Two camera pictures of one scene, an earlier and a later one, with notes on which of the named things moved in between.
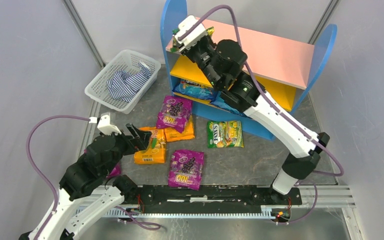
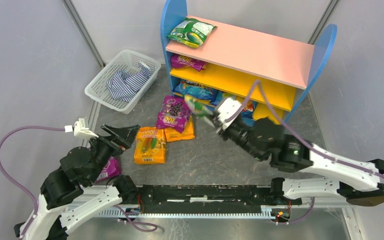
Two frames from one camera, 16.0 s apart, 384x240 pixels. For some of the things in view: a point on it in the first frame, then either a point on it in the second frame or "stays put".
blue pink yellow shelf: [285, 69] stays put
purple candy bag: [185, 169] → [178, 61]
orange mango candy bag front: [155, 152] stays put
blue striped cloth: [123, 85] stays put
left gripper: [131, 139] → [113, 143]
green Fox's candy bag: [224, 134] → [198, 107]
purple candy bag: [174, 113] stays put
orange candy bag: [172, 134] stays put
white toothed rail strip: [173, 214] stays put
